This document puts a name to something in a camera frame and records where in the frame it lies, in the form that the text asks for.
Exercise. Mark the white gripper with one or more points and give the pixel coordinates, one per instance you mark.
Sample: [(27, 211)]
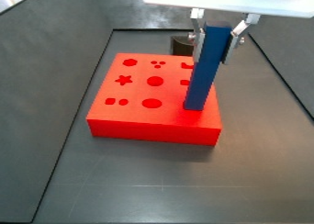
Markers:
[(252, 8)]

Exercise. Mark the blue rectangular block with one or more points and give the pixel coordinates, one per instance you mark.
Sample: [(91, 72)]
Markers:
[(216, 36)]

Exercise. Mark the black curved fixture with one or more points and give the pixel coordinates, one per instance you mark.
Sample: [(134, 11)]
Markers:
[(182, 46)]

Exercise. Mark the red shape sorter board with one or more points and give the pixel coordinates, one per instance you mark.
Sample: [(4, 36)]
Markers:
[(139, 104)]

